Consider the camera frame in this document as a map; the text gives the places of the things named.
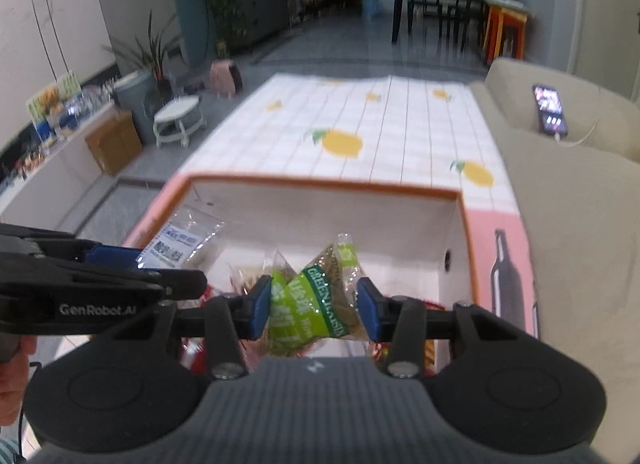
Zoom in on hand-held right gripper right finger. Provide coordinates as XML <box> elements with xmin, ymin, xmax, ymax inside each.
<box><xmin>356</xmin><ymin>276</ymin><xmax>526</xmax><ymax>378</ymax></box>

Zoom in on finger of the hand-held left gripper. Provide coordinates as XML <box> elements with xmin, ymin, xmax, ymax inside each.
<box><xmin>75</xmin><ymin>268</ymin><xmax>208</xmax><ymax>303</ymax></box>
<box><xmin>0</xmin><ymin>224</ymin><xmax>147</xmax><ymax>272</ymax></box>

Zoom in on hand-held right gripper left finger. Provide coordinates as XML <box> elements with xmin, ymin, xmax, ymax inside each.
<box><xmin>120</xmin><ymin>276</ymin><xmax>274</xmax><ymax>379</ymax></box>

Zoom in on clear snack packet white label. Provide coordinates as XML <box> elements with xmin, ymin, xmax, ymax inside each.
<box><xmin>137</xmin><ymin>208</ymin><xmax>229</xmax><ymax>273</ymax></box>

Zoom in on light green snack packet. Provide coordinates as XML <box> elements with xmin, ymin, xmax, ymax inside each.
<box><xmin>260</xmin><ymin>233</ymin><xmax>369</xmax><ymax>360</ymax></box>

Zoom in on orange cardboard box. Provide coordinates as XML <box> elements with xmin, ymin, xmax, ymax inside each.
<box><xmin>122</xmin><ymin>174</ymin><xmax>541</xmax><ymax>376</ymax></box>

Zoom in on person's left hand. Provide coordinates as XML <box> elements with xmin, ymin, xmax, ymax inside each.
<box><xmin>0</xmin><ymin>336</ymin><xmax>39</xmax><ymax>426</ymax></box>

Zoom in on red yellow snack packet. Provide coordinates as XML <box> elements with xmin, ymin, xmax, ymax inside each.
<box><xmin>370</xmin><ymin>300</ymin><xmax>444</xmax><ymax>377</ymax></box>

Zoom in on white low cabinet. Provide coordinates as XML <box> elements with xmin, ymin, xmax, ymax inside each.
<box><xmin>0</xmin><ymin>104</ymin><xmax>121</xmax><ymax>239</ymax></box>

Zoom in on brown cardboard carton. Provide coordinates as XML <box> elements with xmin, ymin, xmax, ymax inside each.
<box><xmin>85</xmin><ymin>111</ymin><xmax>144</xmax><ymax>175</ymax></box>

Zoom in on striped clothing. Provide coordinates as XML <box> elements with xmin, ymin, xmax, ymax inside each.
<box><xmin>0</xmin><ymin>436</ymin><xmax>26</xmax><ymax>464</ymax></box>

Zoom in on grey round bin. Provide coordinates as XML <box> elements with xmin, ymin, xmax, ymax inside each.
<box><xmin>114</xmin><ymin>68</ymin><xmax>161</xmax><ymax>145</ymax></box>

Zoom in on white round stool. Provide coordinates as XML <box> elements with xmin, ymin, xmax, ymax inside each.
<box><xmin>152</xmin><ymin>96</ymin><xmax>207</xmax><ymax>149</ymax></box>

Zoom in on teddy bear picture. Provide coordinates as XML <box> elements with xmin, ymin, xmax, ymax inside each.
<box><xmin>26</xmin><ymin>71</ymin><xmax>83</xmax><ymax>125</ymax></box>

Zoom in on lemon printed tablecloth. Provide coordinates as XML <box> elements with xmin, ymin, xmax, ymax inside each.
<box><xmin>75</xmin><ymin>72</ymin><xmax>541</xmax><ymax>345</ymax></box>

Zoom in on potted leafy plant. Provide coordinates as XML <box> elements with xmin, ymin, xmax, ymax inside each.
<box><xmin>102</xmin><ymin>11</ymin><xmax>181</xmax><ymax>94</ymax></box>

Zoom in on beige sofa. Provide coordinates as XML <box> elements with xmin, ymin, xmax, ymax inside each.
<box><xmin>470</xmin><ymin>58</ymin><xmax>640</xmax><ymax>450</ymax></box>

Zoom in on smartphone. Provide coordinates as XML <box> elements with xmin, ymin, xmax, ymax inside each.
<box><xmin>532</xmin><ymin>84</ymin><xmax>570</xmax><ymax>137</ymax></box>

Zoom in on orange stacked stools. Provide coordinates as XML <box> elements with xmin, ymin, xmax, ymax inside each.
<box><xmin>482</xmin><ymin>1</ymin><xmax>529</xmax><ymax>64</ymax></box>

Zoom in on black wrist cord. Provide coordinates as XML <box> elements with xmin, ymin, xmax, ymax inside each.
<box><xmin>15</xmin><ymin>361</ymin><xmax>44</xmax><ymax>461</ymax></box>

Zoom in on white charging cable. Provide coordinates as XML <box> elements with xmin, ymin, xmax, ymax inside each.
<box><xmin>555</xmin><ymin>119</ymin><xmax>601</xmax><ymax>147</ymax></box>

